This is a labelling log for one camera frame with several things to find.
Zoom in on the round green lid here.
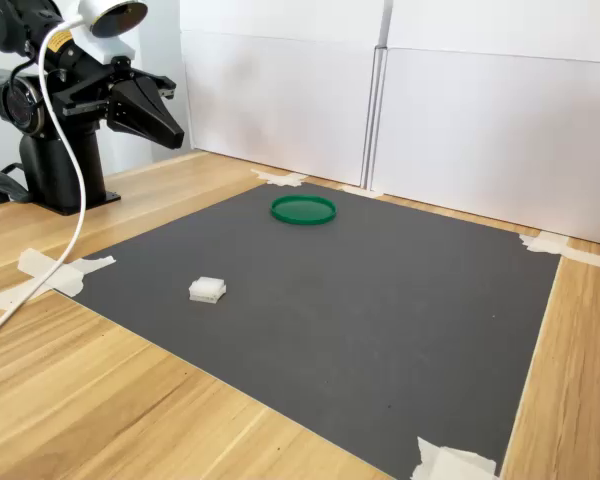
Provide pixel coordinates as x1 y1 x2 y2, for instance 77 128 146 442
270 194 339 227

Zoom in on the white camera box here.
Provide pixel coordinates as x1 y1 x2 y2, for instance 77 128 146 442
74 0 150 66

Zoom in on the white camera cable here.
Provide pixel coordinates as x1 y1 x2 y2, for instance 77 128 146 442
0 12 89 350

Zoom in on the white tape piece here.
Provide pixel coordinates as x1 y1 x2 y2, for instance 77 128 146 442
0 277 49 312
562 247 600 274
339 183 381 199
250 168 307 187
518 232 570 255
410 436 499 480
18 248 117 297

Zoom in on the black base cable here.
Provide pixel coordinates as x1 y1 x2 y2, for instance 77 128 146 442
0 162 31 206

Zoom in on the small white plastic terminal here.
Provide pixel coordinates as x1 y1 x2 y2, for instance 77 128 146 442
188 275 228 304

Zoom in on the dark grey mat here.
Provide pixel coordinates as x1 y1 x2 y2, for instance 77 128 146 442
64 180 566 480

